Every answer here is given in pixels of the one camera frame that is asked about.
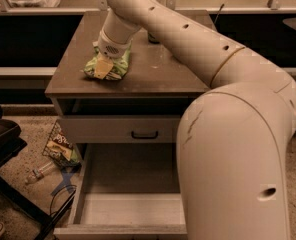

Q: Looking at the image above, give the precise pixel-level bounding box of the green soda can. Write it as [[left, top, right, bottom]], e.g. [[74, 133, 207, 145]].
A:
[[147, 32, 160, 44]]

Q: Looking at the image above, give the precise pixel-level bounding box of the chip bag on floor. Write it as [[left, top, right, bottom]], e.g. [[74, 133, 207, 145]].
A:
[[42, 122, 80, 167]]

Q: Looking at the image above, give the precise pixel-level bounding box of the open bottom drawer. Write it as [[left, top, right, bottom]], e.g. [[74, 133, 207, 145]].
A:
[[54, 143, 188, 240]]

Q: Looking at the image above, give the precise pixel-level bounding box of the closed drawer with black handle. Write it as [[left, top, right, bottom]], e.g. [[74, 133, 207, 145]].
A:
[[58, 115, 179, 144]]

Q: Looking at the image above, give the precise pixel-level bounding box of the grey drawer cabinet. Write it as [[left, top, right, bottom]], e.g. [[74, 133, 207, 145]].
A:
[[44, 9, 219, 240]]

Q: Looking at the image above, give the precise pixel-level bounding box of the black cable on floor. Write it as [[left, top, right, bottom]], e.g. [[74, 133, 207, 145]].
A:
[[49, 184, 78, 218]]

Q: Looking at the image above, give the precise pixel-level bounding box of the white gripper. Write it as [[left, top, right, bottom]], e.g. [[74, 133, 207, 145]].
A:
[[94, 29, 132, 79]]

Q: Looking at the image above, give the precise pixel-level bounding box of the green jalapeno chip bag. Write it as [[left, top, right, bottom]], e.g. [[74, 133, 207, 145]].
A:
[[83, 42, 130, 81]]

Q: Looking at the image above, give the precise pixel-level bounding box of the clear plastic bottle on floor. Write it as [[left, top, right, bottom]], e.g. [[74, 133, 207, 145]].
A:
[[25, 162, 56, 184]]

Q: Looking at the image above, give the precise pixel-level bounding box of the black chair base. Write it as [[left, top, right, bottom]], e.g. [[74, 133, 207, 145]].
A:
[[0, 104, 78, 240]]

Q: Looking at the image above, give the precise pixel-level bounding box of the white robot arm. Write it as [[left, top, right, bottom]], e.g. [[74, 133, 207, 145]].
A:
[[99, 0, 296, 240]]

